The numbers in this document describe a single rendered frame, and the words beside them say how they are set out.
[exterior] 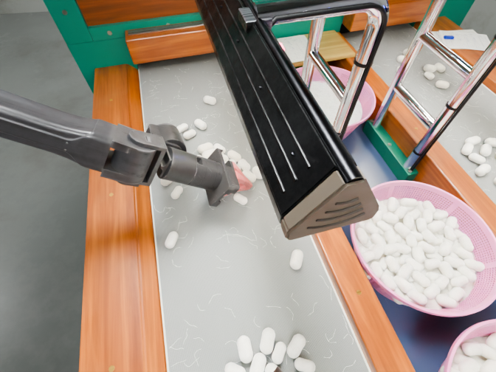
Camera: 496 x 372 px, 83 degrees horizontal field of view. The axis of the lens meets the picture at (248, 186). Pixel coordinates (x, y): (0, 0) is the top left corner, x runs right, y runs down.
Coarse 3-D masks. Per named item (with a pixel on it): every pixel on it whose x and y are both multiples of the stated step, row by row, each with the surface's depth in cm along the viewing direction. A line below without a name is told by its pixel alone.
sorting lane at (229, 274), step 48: (144, 96) 80; (192, 96) 80; (192, 144) 70; (240, 144) 70; (192, 192) 62; (240, 192) 62; (192, 240) 55; (240, 240) 55; (288, 240) 55; (192, 288) 50; (240, 288) 50; (288, 288) 50; (192, 336) 46; (240, 336) 46; (288, 336) 46; (336, 336) 46
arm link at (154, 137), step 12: (132, 132) 43; (144, 132) 44; (156, 132) 51; (168, 132) 51; (144, 144) 42; (156, 144) 44; (180, 144) 51; (156, 156) 45; (156, 168) 46; (144, 180) 47
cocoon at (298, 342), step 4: (296, 336) 44; (300, 336) 44; (292, 340) 44; (296, 340) 44; (300, 340) 44; (304, 340) 44; (292, 344) 43; (296, 344) 43; (300, 344) 43; (304, 344) 44; (288, 348) 43; (292, 348) 43; (296, 348) 43; (300, 348) 43; (288, 352) 43; (292, 352) 43; (296, 352) 43; (292, 356) 43; (296, 356) 43
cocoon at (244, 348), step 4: (244, 336) 44; (240, 340) 44; (244, 340) 43; (248, 340) 44; (240, 344) 43; (244, 344) 43; (248, 344) 43; (240, 348) 43; (244, 348) 43; (248, 348) 43; (240, 352) 43; (244, 352) 43; (248, 352) 43; (252, 352) 43; (240, 356) 43; (244, 356) 42; (248, 356) 42; (252, 356) 43; (244, 360) 42; (248, 360) 42
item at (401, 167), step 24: (432, 0) 52; (432, 24) 54; (408, 48) 60; (432, 48) 54; (408, 72) 63; (480, 72) 47; (408, 96) 63; (456, 96) 51; (432, 120) 59; (384, 144) 74; (432, 144) 60; (408, 168) 68
